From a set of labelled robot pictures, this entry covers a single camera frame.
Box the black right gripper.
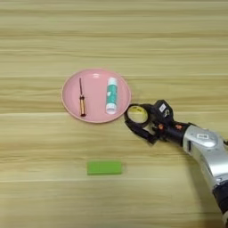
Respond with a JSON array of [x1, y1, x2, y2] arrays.
[[124, 103, 195, 148]]

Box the green rectangular block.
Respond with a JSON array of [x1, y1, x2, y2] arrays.
[[86, 160, 123, 176]]

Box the white and teal glue stick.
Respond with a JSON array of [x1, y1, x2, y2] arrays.
[[105, 77, 118, 115]]

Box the pink round plate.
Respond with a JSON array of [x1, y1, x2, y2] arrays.
[[61, 68, 133, 124]]

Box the small orange-handled screwdriver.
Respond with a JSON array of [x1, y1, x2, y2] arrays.
[[77, 77, 87, 118]]

